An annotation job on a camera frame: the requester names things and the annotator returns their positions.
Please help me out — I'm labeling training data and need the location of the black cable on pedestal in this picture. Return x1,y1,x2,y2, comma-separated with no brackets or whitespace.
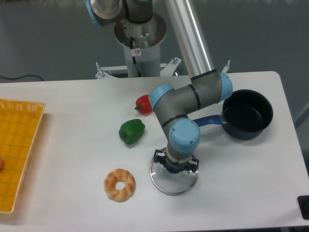
129,36,141,78

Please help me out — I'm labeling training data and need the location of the white metal base frame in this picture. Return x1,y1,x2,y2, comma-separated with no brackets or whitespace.
95,57,231,79

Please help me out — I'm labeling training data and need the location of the glass lid with blue knob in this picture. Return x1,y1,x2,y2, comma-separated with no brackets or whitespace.
150,159,199,196

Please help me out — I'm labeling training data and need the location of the black cable on floor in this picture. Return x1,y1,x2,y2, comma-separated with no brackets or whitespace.
0,74,44,81

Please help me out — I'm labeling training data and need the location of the glazed ring bread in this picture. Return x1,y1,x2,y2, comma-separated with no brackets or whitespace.
103,169,136,203

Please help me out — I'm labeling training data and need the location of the yellow woven basket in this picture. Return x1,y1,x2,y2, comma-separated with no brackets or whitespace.
0,99,45,214

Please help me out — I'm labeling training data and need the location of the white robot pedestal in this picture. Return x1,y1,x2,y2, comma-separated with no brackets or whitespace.
114,12,167,78

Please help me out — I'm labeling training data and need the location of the dark blue saucepan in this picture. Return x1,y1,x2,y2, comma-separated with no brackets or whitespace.
194,89,273,140

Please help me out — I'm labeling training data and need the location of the black device at table edge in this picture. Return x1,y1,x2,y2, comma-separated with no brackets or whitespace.
297,195,309,220

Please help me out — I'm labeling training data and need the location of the green bell pepper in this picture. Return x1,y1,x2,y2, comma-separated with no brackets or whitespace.
118,119,145,145

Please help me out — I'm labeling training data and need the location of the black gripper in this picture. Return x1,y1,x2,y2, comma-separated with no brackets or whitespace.
153,149,199,173

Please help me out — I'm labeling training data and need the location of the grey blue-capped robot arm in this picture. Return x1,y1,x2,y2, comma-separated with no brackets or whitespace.
86,0,233,174

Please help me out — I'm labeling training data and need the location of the red bell pepper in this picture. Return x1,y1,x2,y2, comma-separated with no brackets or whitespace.
135,94,153,115

